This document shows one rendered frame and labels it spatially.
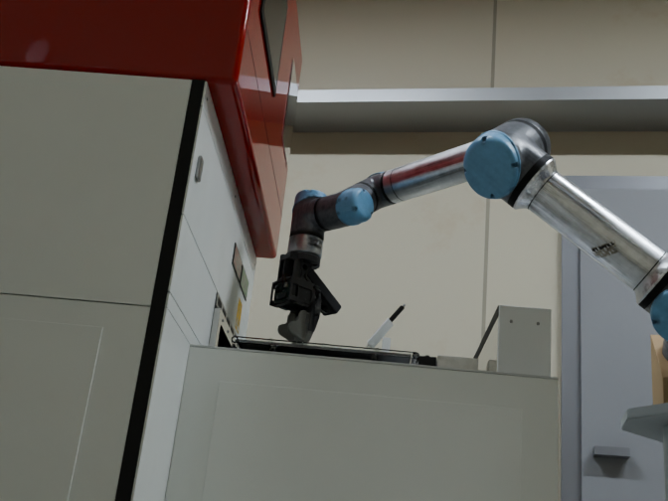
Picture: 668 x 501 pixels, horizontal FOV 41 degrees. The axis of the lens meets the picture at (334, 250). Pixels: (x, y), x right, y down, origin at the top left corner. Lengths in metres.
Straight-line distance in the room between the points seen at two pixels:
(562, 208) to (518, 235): 2.10
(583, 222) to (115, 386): 0.84
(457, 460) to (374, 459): 0.13
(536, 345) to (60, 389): 0.81
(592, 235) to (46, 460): 0.97
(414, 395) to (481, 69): 2.76
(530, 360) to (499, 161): 0.36
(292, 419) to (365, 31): 3.01
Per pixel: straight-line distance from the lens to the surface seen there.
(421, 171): 1.88
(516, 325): 1.62
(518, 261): 3.67
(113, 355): 1.36
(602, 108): 3.80
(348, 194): 1.86
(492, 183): 1.63
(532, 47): 4.17
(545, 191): 1.63
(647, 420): 1.76
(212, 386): 1.52
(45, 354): 1.38
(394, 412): 1.49
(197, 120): 1.49
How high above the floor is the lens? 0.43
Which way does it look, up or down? 22 degrees up
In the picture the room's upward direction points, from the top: 6 degrees clockwise
